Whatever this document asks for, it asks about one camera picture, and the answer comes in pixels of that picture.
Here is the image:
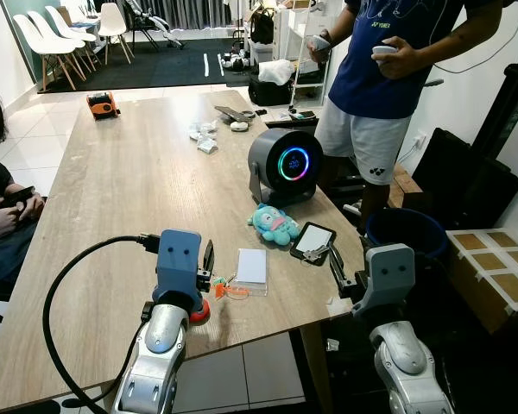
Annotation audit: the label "white shelf unit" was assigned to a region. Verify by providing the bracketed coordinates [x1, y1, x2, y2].
[272, 0, 330, 97]

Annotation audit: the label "black duffel bag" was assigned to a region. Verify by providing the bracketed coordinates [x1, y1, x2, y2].
[247, 76, 295, 108]

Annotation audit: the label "crumpled white packet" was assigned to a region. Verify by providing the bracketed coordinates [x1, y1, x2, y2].
[188, 121, 219, 141]

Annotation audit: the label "white plastic bag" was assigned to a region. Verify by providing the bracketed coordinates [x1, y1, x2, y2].
[256, 59, 297, 86]

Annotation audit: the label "white chair wooden legs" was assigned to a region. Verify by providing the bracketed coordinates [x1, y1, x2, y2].
[98, 3, 134, 65]
[12, 13, 78, 92]
[45, 4, 101, 70]
[28, 9, 89, 78]

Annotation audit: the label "round grey speaker light ring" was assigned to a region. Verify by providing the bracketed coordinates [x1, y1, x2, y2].
[247, 129, 325, 207]

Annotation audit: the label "thin black cable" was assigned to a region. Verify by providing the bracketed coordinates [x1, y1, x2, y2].
[432, 4, 518, 75]

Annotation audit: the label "teal plush toy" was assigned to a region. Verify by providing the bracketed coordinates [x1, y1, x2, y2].
[248, 204, 301, 248]

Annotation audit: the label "clear white card holder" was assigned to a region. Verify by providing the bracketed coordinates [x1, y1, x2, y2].
[236, 249, 269, 297]

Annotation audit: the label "dark rug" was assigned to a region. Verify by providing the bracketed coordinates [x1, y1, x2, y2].
[38, 36, 270, 94]

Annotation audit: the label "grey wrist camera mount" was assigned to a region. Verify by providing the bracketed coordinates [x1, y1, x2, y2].
[154, 229, 204, 304]
[361, 244, 416, 318]

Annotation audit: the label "orange keychain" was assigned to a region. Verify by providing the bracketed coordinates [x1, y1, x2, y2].
[212, 276, 244, 300]

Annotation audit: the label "dark remote control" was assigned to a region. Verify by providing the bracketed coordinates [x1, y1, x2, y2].
[288, 108, 321, 122]

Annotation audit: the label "black smartphone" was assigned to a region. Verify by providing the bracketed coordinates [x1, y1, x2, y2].
[0, 185, 38, 209]

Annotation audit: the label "large black case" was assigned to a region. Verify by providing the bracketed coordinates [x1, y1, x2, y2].
[411, 128, 518, 230]

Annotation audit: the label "black backpack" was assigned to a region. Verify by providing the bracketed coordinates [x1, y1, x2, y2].
[248, 9, 276, 46]

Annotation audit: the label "black stand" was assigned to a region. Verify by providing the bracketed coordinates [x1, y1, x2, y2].
[471, 62, 518, 158]

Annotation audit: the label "wooden table leg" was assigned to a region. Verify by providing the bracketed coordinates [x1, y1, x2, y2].
[299, 323, 334, 414]

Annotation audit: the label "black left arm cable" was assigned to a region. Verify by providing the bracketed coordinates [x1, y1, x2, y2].
[42, 235, 161, 411]

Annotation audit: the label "black card case with keys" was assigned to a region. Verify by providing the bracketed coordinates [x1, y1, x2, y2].
[290, 222, 338, 267]

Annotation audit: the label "orange black tape measure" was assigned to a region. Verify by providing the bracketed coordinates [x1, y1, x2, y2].
[85, 91, 121, 121]

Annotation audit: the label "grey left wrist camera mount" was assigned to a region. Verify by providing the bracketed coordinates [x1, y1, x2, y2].
[154, 229, 204, 304]

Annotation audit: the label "white hand controller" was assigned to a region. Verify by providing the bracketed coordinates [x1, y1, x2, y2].
[371, 45, 401, 61]
[309, 34, 333, 53]

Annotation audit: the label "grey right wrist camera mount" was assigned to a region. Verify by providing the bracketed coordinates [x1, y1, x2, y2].
[361, 244, 416, 318]

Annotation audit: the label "person in navy shirt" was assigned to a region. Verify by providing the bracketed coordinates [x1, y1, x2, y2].
[306, 0, 507, 238]

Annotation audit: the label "dark blue bucket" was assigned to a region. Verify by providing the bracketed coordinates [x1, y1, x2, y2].
[364, 208, 451, 261]

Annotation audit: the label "cardboard box brown panels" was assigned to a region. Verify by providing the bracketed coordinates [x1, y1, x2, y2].
[444, 229, 518, 335]

